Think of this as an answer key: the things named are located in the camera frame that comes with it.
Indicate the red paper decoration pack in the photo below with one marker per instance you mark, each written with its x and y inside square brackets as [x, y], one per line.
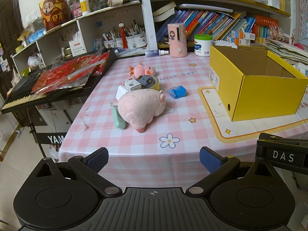
[62, 74]

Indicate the white bottle yellow label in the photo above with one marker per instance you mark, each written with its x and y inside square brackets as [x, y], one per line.
[84, 6]

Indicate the white jar with green lid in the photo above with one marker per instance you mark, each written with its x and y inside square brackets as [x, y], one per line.
[203, 48]

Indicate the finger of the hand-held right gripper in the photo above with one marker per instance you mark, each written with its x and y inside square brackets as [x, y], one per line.
[284, 140]

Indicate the large pink plush pig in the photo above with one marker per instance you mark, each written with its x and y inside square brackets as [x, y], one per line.
[142, 108]

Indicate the white pen cup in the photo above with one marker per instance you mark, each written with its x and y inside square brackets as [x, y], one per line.
[137, 42]
[109, 43]
[119, 42]

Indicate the white orange blue carton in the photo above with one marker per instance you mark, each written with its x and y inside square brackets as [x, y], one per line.
[237, 41]
[244, 35]

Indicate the white shelf unit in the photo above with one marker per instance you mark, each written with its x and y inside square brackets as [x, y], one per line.
[145, 9]

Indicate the stack of papers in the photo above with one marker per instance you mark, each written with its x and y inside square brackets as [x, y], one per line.
[286, 50]

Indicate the white drinking straws box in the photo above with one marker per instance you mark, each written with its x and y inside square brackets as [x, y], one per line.
[77, 49]

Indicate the blue packet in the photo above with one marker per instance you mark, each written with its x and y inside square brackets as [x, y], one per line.
[176, 92]

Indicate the white staples box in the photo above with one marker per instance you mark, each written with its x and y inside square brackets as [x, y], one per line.
[131, 85]

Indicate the pink packet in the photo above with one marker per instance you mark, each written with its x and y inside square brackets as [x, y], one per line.
[75, 10]

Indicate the pink checked tablecloth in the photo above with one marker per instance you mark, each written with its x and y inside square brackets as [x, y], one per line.
[103, 125]

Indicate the small blue white box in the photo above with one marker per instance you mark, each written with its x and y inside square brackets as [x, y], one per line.
[98, 43]

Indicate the black keyboard stand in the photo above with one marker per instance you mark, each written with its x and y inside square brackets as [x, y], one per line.
[51, 138]

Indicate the colourful folded paper ornament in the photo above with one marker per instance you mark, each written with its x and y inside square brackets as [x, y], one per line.
[279, 32]

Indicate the alphabet wall poster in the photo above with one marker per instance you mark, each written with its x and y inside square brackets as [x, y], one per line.
[303, 12]

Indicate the pink humidifier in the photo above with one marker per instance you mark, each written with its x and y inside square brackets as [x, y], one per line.
[176, 43]

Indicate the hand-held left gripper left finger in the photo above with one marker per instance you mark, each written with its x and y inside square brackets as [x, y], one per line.
[98, 160]

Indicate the orange fortune god box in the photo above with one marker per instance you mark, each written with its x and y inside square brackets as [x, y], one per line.
[54, 14]

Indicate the small pink plush chick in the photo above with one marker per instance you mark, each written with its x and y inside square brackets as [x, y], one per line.
[142, 70]

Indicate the yellow tape roll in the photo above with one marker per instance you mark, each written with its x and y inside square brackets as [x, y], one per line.
[157, 84]

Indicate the white charger block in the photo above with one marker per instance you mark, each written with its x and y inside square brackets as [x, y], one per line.
[121, 93]

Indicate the blue tissue pack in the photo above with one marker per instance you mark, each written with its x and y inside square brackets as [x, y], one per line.
[36, 36]

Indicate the clear plastic bag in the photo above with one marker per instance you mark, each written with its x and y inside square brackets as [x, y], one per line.
[33, 61]

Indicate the yellow cardboard box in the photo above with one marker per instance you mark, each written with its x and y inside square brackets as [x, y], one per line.
[264, 96]

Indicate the thick book lying flat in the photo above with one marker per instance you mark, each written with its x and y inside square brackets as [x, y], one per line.
[164, 10]

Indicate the row of colourful books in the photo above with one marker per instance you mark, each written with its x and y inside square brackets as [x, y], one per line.
[207, 24]

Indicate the white wall switch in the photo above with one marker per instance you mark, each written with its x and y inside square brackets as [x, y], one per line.
[31, 16]

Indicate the grey blue toy car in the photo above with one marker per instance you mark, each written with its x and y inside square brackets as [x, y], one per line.
[145, 80]

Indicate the black electronic keyboard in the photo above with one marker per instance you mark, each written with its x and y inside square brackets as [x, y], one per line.
[24, 93]

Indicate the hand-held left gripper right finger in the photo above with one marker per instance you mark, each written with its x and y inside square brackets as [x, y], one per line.
[209, 160]

